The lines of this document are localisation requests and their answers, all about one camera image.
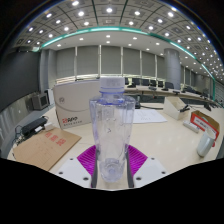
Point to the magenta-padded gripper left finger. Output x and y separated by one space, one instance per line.
85 160

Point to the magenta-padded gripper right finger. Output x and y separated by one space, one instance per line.
138 160

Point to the clear plastic water bottle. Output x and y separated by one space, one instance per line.
111 126

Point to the flat brown cardboard sheet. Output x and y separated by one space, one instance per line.
43 146

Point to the large white cardboard box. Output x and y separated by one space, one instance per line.
71 103

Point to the black flat device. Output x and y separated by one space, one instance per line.
33 126

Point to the white remote control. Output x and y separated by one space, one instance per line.
190 126

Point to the small open beige box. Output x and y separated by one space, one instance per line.
173 108

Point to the white ceramic mug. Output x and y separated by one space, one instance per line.
205 143

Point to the small black tool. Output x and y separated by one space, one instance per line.
185 108

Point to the long curved conference desk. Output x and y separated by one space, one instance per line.
146 90

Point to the open brown box red-edged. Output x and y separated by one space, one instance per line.
200 121

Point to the grey CRT monitor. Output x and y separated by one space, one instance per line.
39 101

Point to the row of black office chairs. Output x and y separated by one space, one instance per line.
145 82

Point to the group of ceiling lights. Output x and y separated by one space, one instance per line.
109 10

